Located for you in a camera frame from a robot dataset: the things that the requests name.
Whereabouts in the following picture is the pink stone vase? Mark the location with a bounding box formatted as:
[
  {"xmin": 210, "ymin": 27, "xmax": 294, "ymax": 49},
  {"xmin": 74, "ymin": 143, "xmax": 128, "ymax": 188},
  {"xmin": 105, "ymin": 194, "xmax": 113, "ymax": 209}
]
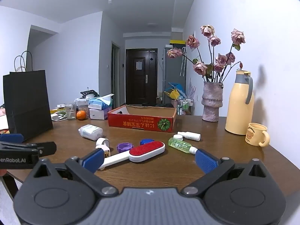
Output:
[{"xmin": 201, "ymin": 81, "xmax": 224, "ymax": 122}]

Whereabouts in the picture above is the white ring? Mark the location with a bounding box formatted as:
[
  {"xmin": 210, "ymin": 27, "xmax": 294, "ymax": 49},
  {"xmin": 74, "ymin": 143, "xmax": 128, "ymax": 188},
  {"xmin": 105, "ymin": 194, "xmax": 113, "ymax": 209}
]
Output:
[{"xmin": 96, "ymin": 138, "xmax": 110, "ymax": 148}]

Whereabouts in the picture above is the red and white lint brush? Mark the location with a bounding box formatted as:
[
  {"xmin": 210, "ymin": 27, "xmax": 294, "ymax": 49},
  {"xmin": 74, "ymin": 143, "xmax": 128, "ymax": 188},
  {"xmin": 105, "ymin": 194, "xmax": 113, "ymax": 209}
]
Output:
[{"xmin": 100, "ymin": 141, "xmax": 166, "ymax": 170}]

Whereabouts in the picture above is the drinking glass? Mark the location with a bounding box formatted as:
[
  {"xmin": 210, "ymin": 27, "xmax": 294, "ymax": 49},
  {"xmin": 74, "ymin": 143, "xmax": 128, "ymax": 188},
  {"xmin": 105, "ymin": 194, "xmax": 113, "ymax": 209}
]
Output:
[{"xmin": 64, "ymin": 103, "xmax": 77, "ymax": 121}]

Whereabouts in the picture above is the trolley cart with bottles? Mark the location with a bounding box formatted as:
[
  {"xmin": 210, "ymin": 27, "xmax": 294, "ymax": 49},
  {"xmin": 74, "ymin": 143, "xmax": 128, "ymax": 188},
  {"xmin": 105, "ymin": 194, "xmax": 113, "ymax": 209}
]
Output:
[{"xmin": 177, "ymin": 96, "xmax": 194, "ymax": 116}]

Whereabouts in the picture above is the black folding stand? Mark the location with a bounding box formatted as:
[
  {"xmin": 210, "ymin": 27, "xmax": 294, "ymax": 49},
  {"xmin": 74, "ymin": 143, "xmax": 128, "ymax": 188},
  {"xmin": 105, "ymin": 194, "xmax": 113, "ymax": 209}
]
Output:
[{"xmin": 80, "ymin": 89, "xmax": 100, "ymax": 99}]

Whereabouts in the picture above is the white umbrella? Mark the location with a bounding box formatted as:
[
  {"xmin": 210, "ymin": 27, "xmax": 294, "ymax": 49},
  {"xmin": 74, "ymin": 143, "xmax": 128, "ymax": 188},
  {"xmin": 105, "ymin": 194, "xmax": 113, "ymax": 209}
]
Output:
[{"xmin": 180, "ymin": 47, "xmax": 187, "ymax": 77}]

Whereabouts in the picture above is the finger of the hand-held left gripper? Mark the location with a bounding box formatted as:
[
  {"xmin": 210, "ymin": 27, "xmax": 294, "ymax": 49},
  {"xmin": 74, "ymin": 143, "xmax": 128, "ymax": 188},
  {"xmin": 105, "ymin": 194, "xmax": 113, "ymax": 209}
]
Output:
[
  {"xmin": 0, "ymin": 133, "xmax": 24, "ymax": 144},
  {"xmin": 0, "ymin": 141, "xmax": 57, "ymax": 156}
]

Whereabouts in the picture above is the black paper bag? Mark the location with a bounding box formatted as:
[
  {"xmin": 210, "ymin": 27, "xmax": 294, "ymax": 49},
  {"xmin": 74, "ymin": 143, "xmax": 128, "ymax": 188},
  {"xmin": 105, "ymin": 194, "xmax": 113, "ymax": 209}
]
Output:
[{"xmin": 3, "ymin": 51, "xmax": 54, "ymax": 142}]

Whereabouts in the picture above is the blue tissue pack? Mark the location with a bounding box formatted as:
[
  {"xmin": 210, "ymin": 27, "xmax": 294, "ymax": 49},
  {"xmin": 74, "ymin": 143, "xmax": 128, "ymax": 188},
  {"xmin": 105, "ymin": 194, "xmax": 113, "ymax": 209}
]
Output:
[{"xmin": 88, "ymin": 94, "xmax": 114, "ymax": 110}]

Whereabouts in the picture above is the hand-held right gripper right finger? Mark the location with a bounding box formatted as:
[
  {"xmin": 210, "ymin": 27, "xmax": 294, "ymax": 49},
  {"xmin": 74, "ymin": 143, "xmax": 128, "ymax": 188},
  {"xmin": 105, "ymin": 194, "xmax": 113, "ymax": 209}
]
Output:
[{"xmin": 181, "ymin": 148, "xmax": 276, "ymax": 196}]

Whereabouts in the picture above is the white labelled bottle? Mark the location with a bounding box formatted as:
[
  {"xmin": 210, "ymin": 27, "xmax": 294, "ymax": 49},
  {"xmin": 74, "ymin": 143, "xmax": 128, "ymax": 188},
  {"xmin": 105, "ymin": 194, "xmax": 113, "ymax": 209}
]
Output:
[{"xmin": 78, "ymin": 124, "xmax": 104, "ymax": 141}]

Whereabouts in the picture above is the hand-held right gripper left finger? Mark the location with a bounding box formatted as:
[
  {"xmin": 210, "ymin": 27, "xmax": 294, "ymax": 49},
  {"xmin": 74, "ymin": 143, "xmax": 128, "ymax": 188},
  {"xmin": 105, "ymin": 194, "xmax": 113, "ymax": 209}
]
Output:
[{"xmin": 23, "ymin": 148, "xmax": 119, "ymax": 197}]

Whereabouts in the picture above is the purple tissue pack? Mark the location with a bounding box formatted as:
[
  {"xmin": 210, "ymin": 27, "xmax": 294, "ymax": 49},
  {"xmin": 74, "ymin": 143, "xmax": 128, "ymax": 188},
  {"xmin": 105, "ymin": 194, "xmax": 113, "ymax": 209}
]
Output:
[{"xmin": 89, "ymin": 106, "xmax": 113, "ymax": 120}]

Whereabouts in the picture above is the yellow thermos jug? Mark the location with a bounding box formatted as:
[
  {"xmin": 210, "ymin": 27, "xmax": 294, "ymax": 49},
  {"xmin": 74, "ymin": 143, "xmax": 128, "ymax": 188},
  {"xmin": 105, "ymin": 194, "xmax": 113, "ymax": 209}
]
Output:
[{"xmin": 225, "ymin": 70, "xmax": 255, "ymax": 136}]

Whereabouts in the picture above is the purple plastic cap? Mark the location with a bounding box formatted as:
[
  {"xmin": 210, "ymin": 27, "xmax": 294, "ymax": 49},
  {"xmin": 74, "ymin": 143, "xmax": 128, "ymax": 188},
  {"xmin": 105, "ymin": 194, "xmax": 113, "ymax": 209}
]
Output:
[{"xmin": 117, "ymin": 142, "xmax": 134, "ymax": 154}]

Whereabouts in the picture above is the white spray bottle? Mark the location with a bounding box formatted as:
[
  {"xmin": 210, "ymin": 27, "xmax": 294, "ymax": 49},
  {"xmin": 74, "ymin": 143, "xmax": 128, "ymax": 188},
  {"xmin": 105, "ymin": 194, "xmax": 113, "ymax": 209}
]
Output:
[{"xmin": 177, "ymin": 131, "xmax": 201, "ymax": 141}]

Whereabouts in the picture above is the dark brown entrance door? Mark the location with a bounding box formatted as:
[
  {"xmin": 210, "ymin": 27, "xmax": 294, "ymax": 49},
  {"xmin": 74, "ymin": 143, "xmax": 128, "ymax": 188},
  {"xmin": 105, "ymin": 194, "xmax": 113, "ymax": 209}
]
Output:
[{"xmin": 126, "ymin": 48, "xmax": 158, "ymax": 106}]

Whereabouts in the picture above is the grey refrigerator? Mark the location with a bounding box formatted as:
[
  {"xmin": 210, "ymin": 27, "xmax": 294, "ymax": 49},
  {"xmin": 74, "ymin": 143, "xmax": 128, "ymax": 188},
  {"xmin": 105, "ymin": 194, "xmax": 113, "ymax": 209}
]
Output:
[{"xmin": 163, "ymin": 47, "xmax": 187, "ymax": 105}]

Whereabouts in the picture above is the white charger with cables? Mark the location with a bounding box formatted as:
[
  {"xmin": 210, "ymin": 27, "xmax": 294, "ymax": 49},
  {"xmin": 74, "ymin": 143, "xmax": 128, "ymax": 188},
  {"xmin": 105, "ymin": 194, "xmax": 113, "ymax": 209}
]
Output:
[{"xmin": 51, "ymin": 110, "xmax": 68, "ymax": 122}]

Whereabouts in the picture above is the grey interior door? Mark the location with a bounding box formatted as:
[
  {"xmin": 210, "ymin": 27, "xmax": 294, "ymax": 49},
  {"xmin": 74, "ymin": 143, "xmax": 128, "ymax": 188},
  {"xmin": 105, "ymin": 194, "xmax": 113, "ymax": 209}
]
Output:
[{"xmin": 111, "ymin": 41, "xmax": 121, "ymax": 107}]

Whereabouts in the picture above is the blue folded item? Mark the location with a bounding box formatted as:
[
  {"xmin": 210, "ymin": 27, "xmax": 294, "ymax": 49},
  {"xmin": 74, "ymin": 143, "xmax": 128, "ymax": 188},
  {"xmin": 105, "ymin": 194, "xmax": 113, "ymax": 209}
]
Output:
[{"xmin": 164, "ymin": 82, "xmax": 185, "ymax": 94}]

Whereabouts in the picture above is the purple wall decoration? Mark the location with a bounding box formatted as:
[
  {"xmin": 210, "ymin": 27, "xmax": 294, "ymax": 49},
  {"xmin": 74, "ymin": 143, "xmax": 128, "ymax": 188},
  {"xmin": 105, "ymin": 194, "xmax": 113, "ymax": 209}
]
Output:
[{"xmin": 189, "ymin": 78, "xmax": 196, "ymax": 98}]

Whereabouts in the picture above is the yellow bear mug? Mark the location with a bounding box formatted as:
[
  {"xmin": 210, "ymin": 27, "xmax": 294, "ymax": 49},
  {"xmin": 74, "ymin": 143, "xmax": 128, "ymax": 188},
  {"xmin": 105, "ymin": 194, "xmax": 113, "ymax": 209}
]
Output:
[{"xmin": 245, "ymin": 122, "xmax": 270, "ymax": 147}]

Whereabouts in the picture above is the green clear bottle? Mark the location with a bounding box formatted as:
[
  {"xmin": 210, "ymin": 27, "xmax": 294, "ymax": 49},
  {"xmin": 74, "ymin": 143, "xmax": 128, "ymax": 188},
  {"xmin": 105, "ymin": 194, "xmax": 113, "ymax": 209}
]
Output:
[{"xmin": 168, "ymin": 137, "xmax": 199, "ymax": 154}]

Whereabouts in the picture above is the red cardboard box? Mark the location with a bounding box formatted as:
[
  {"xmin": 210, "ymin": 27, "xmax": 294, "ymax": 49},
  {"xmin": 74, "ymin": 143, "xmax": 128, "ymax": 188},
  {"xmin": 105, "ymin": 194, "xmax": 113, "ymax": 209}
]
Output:
[{"xmin": 107, "ymin": 105, "xmax": 177, "ymax": 133}]

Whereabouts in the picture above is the bunch of dried pink roses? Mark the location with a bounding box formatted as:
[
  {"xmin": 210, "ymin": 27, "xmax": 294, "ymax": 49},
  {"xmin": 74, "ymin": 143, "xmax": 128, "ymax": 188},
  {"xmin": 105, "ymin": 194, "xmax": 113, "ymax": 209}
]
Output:
[{"xmin": 167, "ymin": 25, "xmax": 246, "ymax": 84}]

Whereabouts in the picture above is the clear food container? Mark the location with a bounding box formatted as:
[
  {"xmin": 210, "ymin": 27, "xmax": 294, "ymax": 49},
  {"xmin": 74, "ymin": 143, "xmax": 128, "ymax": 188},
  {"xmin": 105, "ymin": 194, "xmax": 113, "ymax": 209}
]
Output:
[{"xmin": 77, "ymin": 97, "xmax": 91, "ymax": 118}]

